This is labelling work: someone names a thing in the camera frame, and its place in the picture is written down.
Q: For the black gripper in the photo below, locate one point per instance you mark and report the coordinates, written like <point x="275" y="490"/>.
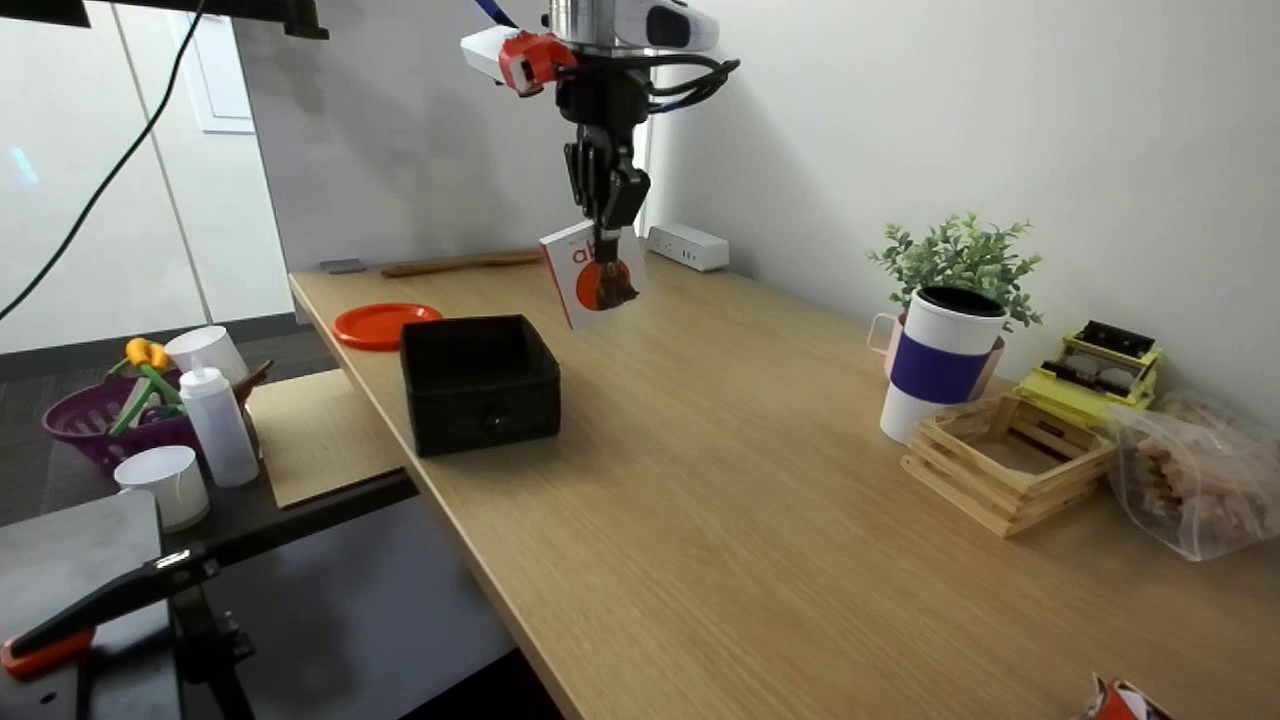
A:
<point x="603" y="107"/>

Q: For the deck of cards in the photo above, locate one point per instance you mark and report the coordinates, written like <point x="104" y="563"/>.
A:
<point x="565" y="265"/>

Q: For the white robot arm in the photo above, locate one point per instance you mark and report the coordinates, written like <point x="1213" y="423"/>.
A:
<point x="603" y="23"/>

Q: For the black square bowl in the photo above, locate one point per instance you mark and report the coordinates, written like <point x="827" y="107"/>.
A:
<point x="481" y="384"/>

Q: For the purple bowl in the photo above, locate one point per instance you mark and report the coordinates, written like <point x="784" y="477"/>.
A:
<point x="81" y="426"/>

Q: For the white power strip box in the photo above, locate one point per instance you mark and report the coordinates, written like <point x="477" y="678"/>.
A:
<point x="687" y="247"/>

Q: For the wooden spatula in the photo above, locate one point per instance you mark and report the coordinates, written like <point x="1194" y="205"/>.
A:
<point x="455" y="263"/>

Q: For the red round plate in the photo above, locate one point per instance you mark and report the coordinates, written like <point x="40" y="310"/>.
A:
<point x="386" y="327"/>

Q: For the gray flat object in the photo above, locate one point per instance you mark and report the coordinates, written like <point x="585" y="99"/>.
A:
<point x="346" y="265"/>

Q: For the wooden side board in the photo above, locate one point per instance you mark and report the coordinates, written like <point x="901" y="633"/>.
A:
<point x="324" y="435"/>

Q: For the green potted plant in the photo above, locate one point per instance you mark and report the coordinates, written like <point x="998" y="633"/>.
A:
<point x="953" y="253"/>

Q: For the white cup with purple band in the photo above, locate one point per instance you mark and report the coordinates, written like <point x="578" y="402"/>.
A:
<point x="943" y="365"/>

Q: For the white paper cup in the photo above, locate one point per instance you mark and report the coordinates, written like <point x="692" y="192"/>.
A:
<point x="206" y="354"/>

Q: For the white squeeze bottle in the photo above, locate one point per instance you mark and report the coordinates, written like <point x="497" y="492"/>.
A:
<point x="223" y="426"/>

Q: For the orange toy fruit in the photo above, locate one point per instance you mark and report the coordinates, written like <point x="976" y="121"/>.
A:
<point x="147" y="354"/>

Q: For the wooden slat crate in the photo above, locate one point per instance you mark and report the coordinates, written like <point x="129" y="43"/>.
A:
<point x="1003" y="464"/>

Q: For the green toy vegetable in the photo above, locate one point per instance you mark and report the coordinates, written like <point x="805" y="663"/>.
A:
<point x="147" y="397"/>

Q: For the yellow and black object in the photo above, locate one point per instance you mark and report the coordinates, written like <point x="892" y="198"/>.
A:
<point x="1087" y="374"/>

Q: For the short white container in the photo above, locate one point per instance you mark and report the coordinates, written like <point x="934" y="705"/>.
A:
<point x="160" y="484"/>

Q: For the black clamp stand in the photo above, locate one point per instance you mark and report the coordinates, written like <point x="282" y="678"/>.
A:
<point x="203" y="563"/>

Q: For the gray tray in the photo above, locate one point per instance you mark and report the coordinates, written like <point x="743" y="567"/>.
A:
<point x="66" y="553"/>

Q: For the clear plastic food bag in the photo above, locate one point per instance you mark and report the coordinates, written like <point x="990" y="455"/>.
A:
<point x="1202" y="483"/>

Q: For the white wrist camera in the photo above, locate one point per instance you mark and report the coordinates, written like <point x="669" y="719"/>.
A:
<point x="515" y="61"/>

